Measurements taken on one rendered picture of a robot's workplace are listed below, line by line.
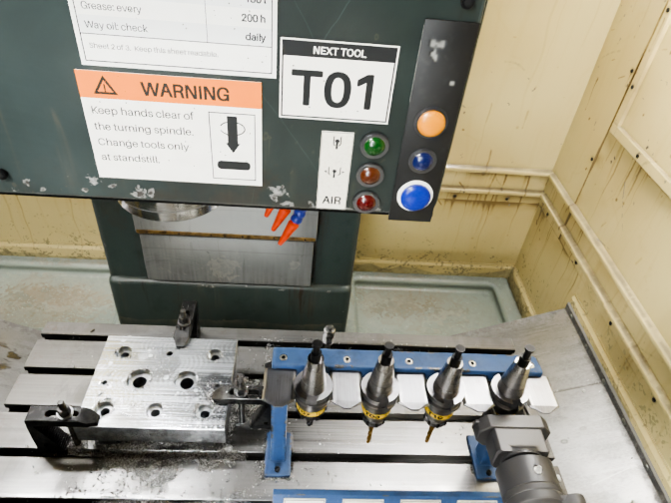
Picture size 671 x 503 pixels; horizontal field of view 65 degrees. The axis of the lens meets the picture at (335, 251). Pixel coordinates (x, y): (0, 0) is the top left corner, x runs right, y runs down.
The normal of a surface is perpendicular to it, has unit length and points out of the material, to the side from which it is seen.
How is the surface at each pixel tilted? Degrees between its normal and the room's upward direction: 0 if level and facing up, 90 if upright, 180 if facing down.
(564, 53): 90
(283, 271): 90
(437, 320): 0
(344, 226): 90
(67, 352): 0
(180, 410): 0
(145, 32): 90
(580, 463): 24
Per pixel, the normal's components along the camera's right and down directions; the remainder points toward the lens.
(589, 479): -0.33, -0.72
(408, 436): 0.08, -0.76
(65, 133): 0.03, 0.65
